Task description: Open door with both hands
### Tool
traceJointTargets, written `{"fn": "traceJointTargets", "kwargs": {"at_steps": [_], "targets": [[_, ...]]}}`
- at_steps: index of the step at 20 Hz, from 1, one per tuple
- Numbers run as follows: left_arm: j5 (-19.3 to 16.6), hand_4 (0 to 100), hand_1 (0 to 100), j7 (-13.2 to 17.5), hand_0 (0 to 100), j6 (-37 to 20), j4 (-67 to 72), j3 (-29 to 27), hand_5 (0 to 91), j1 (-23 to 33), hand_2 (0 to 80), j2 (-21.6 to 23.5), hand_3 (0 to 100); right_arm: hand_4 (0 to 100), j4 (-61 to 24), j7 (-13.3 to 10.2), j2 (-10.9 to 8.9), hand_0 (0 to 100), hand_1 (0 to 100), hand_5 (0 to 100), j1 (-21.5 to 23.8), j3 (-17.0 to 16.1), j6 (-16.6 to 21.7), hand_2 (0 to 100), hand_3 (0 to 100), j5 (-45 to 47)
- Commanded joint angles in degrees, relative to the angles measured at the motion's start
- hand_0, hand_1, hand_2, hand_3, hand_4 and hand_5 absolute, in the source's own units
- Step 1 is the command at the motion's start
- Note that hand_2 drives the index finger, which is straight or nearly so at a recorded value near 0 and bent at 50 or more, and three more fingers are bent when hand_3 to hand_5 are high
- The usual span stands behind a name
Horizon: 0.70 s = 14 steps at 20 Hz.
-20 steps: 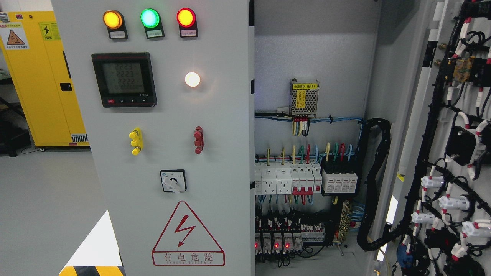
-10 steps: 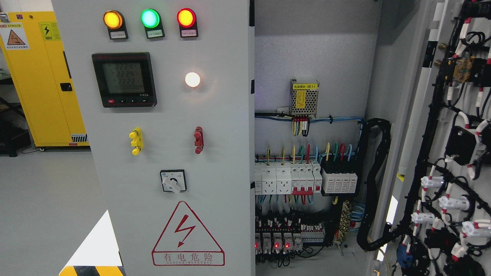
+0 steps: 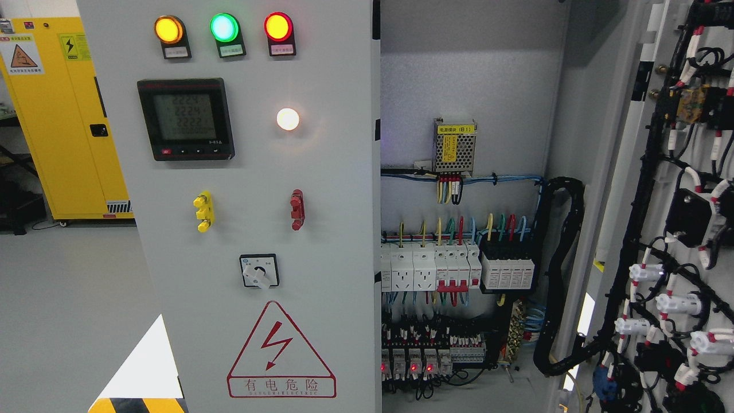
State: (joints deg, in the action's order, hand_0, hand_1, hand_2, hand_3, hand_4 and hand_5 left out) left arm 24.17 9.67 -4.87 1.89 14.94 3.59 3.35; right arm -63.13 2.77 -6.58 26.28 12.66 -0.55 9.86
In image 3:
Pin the perforated metal power supply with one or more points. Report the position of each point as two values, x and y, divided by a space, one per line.
454 145

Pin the brass right ground bar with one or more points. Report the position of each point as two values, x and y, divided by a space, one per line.
515 333

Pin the grey cabinet door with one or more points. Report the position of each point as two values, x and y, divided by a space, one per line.
660 337
327 268

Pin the black digital power meter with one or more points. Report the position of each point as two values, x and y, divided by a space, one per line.
187 119

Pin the yellow terminal posts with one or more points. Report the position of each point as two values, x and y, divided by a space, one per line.
204 204

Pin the yellow safety cabinet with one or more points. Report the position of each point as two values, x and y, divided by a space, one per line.
51 78

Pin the red indicator light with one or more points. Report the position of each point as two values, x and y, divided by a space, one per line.
280 33

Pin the relay terminal row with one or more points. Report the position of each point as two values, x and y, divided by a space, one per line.
429 348

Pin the green indicator light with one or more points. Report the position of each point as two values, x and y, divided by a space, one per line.
226 32

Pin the black white rotary switch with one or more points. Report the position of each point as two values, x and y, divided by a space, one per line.
259 270

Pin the yellow indicator light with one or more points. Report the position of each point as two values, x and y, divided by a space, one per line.
171 33

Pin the black white surge protector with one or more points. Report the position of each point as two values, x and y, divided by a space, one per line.
508 265

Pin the white indicator light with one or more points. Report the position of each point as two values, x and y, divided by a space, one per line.
288 119

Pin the white socket breaker row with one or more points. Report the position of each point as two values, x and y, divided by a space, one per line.
413 266

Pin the red electric hazard sticker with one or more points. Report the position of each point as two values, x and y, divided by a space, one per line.
278 361

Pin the red terminal posts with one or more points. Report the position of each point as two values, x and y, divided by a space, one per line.
297 209

